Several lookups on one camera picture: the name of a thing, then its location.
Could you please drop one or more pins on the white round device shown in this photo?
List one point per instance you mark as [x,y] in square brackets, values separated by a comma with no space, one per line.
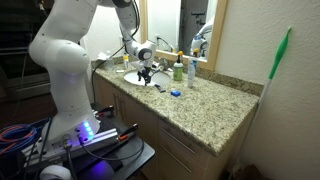
[55,173]

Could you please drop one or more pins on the small bottle with yellow cap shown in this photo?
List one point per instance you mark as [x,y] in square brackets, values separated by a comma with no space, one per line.
[126,61]

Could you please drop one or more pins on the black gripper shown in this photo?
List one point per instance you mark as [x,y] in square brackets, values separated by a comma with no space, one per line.
[145,68]

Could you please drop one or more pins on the black robot cart platform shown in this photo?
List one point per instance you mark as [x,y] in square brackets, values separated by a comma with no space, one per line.
[133,153]

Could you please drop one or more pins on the small blue block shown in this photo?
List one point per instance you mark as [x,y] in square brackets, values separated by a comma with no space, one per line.
[175,93]

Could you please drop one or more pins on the clear water bottle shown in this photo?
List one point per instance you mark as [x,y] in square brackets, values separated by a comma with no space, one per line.
[110,61]

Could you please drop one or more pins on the white crumpled tissue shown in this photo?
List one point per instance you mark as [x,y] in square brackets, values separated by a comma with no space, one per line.
[102,56]

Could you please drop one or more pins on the dark window frame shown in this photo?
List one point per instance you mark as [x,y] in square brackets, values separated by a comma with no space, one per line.
[16,50]

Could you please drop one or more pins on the wood framed wall mirror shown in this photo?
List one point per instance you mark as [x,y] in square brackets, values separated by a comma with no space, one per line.
[220,33]

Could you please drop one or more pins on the green and white broom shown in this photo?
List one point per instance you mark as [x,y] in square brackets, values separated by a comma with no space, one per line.
[279,53]

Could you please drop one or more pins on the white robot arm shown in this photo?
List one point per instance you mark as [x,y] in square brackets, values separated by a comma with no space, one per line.
[63,56]

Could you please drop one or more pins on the white round sink basin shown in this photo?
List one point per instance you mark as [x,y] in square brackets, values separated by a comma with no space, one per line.
[160,80]

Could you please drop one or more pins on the green bottle with orange pump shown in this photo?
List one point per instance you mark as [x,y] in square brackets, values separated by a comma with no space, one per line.
[178,71]

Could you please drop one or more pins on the tall white tube bottle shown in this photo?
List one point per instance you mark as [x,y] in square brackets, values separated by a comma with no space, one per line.
[191,73]

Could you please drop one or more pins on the brown wooden vanity cabinet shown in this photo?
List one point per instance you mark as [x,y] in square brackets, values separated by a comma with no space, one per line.
[143,123]

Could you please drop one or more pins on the black orange clamp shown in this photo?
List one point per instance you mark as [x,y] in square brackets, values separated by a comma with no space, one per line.
[129,130]
[106,110]

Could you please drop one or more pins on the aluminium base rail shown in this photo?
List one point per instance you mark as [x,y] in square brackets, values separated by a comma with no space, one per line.
[100,138]

